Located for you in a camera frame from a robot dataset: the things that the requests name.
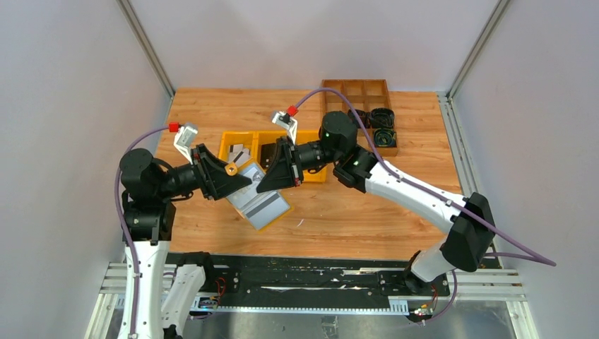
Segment yellow bin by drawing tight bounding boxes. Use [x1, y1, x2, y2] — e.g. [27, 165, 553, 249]
[251, 131, 286, 163]
[218, 131, 258, 162]
[295, 130, 326, 184]

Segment yellow bin left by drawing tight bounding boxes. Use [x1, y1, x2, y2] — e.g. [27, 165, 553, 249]
[218, 131, 258, 162]

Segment black green coiled belt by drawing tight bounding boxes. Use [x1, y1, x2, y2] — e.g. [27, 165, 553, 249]
[372, 128, 397, 148]

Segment yellow bin right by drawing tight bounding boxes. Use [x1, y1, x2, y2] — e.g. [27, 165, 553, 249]
[295, 130, 326, 184]

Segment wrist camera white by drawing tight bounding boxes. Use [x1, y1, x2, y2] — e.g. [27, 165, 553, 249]
[173, 123, 198, 164]
[271, 111, 298, 143]

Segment brown wooden compartment tray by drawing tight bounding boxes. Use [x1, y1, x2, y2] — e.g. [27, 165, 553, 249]
[320, 79, 399, 157]

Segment yellow bin middle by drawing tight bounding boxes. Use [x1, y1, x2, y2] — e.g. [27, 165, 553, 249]
[251, 131, 286, 163]

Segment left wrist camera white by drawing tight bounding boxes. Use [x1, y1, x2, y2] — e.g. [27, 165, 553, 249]
[173, 123, 198, 164]

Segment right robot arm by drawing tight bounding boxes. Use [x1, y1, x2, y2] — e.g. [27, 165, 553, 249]
[256, 111, 494, 295]

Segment silver cards in bin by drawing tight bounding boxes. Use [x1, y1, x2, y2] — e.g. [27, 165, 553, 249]
[227, 144, 251, 167]

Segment black cards in bin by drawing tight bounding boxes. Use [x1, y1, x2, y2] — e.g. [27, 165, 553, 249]
[259, 143, 278, 170]

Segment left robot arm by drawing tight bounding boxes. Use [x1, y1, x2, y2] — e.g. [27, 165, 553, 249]
[117, 144, 251, 338]

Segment black coiled belt left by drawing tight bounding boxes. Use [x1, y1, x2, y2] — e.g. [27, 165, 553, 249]
[347, 109, 370, 129]

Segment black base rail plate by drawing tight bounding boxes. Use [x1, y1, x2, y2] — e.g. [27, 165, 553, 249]
[159, 253, 453, 311]

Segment black coiled belt right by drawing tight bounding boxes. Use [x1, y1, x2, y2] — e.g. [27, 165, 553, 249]
[368, 107, 395, 129]

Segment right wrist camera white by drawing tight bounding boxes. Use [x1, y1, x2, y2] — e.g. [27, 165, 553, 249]
[271, 111, 298, 143]

